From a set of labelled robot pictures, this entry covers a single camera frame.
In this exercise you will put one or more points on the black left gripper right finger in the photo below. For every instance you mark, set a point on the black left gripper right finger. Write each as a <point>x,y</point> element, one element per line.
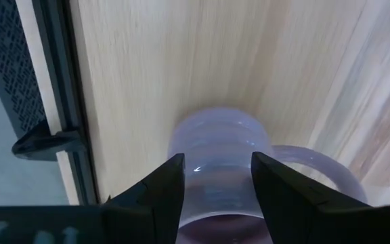
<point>293,203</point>

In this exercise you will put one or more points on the wooden shelf with black frame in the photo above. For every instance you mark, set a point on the wooden shelf with black frame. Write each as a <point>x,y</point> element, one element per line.
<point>147,67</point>

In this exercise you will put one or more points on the ribbed purple mug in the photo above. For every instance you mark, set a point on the ribbed purple mug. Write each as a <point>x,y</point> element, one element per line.
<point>215,142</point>

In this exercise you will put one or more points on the black perforated floor grille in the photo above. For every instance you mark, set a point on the black perforated floor grille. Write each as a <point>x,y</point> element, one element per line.
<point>9,57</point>

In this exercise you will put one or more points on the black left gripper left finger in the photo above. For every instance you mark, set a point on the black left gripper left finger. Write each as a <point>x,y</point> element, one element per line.
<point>154,203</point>

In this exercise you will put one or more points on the black aluminium table frame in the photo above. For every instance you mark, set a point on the black aluminium table frame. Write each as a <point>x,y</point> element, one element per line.
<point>63,84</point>

